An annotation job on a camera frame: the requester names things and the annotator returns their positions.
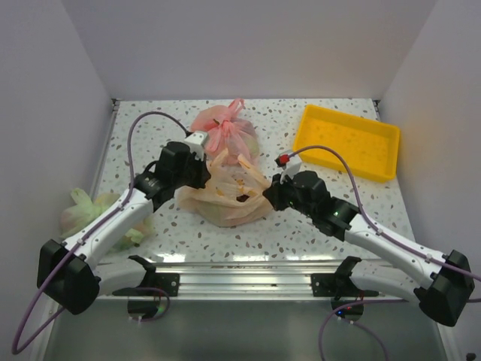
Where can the orange plastic fruit bag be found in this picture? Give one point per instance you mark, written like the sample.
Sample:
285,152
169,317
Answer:
232,197

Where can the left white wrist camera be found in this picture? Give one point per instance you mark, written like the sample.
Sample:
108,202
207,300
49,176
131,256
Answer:
196,143

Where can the pink knotted plastic bag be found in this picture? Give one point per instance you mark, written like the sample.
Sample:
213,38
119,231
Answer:
227,131

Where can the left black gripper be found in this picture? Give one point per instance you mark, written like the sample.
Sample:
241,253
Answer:
203,174

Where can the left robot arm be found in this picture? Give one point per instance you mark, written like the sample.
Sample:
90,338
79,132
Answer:
66,270

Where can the green plastic fruit bag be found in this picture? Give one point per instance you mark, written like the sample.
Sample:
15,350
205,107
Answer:
86,210

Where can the left black base bracket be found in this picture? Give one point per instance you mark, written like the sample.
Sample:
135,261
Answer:
150,280

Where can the yellow plastic tray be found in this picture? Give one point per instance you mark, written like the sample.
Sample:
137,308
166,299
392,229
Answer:
370,148

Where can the right black base bracket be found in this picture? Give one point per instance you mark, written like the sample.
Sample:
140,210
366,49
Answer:
339,284

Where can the aluminium frame rail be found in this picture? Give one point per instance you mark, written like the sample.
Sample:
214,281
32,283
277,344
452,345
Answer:
260,280

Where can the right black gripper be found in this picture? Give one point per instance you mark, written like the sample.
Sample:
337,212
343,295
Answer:
274,193

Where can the black base bracket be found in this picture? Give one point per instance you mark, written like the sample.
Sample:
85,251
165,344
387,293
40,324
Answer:
339,284
150,280

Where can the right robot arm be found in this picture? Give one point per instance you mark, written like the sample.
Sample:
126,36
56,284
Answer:
440,284

